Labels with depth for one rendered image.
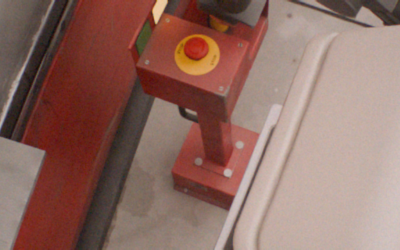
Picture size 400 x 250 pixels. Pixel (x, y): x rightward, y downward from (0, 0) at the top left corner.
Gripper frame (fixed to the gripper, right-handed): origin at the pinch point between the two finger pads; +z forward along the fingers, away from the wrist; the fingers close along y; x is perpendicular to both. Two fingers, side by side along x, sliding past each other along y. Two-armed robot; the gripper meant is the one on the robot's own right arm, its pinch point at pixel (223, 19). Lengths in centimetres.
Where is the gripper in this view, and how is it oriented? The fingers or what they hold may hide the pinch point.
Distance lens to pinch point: 125.3
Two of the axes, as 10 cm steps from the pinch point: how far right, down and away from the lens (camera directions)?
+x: -4.0, 8.7, -2.9
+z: -1.4, 2.5, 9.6
